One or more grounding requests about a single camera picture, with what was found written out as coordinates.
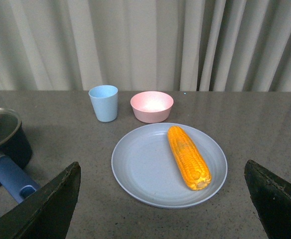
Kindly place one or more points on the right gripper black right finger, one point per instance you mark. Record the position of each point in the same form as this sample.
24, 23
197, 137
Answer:
271, 196

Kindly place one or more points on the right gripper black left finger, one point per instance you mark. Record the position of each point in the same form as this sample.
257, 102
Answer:
47, 213

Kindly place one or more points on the yellow corn cob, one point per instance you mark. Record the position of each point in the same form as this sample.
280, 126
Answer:
192, 166

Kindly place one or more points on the dark blue pot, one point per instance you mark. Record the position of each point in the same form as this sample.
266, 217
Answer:
15, 154

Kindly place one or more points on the light blue plate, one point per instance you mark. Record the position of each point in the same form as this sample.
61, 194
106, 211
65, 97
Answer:
144, 166

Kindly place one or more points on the light blue cup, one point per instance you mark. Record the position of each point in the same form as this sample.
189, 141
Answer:
104, 99

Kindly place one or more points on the pink bowl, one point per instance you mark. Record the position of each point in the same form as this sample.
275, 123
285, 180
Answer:
151, 106

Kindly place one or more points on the white curtain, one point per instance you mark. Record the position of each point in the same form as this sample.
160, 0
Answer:
187, 45

